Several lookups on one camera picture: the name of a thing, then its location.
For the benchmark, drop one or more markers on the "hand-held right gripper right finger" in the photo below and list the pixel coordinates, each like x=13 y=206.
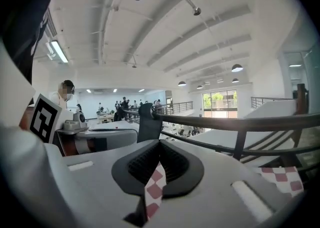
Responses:
x=212 y=192

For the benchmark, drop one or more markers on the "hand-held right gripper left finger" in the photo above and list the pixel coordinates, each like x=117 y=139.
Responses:
x=100 y=189

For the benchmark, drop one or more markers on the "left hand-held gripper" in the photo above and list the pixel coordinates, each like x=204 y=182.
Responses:
x=45 y=119

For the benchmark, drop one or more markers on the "person's left forearm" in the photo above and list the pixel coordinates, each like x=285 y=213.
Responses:
x=25 y=121

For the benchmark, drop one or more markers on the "white tiled table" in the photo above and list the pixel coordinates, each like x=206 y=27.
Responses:
x=107 y=126

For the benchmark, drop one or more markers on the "distant metal railing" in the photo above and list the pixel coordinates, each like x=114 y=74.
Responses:
x=272 y=98
x=178 y=108

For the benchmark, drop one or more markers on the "pink checkered tablecloth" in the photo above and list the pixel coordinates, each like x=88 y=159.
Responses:
x=282 y=179

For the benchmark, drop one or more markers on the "black metal railing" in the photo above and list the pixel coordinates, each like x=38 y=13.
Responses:
x=225 y=121

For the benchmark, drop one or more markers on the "bright glass window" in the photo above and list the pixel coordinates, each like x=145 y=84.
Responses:
x=217 y=101

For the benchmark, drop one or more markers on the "long fluorescent ceiling lamp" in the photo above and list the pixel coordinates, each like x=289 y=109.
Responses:
x=59 y=51

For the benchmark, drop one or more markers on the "person's black striped shirt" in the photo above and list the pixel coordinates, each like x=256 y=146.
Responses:
x=20 y=9

